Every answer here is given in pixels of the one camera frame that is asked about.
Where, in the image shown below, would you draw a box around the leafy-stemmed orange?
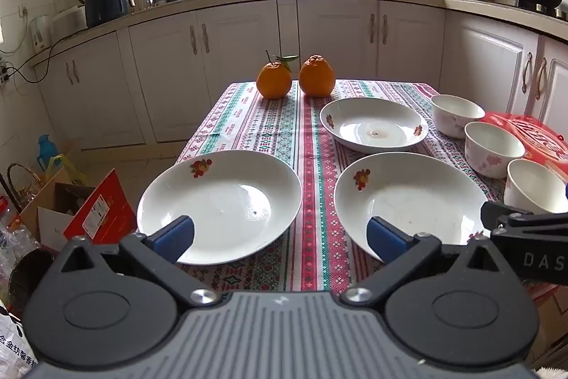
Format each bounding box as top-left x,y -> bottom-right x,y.
256,49 -> 300,99

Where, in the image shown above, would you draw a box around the white floral bowl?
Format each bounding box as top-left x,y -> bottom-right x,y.
431,94 -> 486,139
503,159 -> 568,215
464,121 -> 526,179

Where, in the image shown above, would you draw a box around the white printed bag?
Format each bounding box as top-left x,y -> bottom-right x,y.
0,298 -> 42,379

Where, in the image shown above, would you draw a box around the white countertop appliance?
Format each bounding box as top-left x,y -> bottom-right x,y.
51,5 -> 88,36

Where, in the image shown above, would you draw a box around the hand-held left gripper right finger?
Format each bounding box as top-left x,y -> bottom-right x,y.
339,217 -> 511,309

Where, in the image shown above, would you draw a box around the red cardboard box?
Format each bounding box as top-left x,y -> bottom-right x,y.
62,169 -> 138,245

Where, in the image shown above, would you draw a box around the black power cable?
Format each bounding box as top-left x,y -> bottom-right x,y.
0,27 -> 121,85

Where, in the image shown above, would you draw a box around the white fruit-print plate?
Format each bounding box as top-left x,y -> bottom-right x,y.
319,97 -> 429,154
137,149 -> 303,265
334,152 -> 490,262

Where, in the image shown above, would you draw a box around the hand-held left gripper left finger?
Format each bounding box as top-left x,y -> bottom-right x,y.
55,216 -> 220,311

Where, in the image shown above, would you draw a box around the yellow-green bag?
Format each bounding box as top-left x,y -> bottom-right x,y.
44,154 -> 88,185

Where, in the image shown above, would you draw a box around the red plastic tray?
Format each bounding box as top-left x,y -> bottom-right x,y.
481,110 -> 568,176

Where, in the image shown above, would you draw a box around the brown cardboard box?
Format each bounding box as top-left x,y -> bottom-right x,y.
20,168 -> 97,252

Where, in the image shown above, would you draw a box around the clear plastic bag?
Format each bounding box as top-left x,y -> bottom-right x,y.
0,196 -> 42,273

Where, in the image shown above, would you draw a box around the knobby-top orange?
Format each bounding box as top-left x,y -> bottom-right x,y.
299,54 -> 335,98

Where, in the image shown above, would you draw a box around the wicker basket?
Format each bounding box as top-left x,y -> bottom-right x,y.
6,162 -> 46,212

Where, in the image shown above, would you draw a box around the white kitchen cabinets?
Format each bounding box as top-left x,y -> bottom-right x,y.
33,0 -> 568,151

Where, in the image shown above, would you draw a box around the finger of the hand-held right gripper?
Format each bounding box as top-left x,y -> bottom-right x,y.
480,200 -> 568,238

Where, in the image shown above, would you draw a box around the black trash bin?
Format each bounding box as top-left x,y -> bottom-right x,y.
9,248 -> 57,318

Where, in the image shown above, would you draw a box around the patterned red green tablecloth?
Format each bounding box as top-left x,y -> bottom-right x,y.
175,79 -> 568,295

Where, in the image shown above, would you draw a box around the gas stove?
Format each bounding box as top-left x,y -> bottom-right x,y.
517,1 -> 568,23

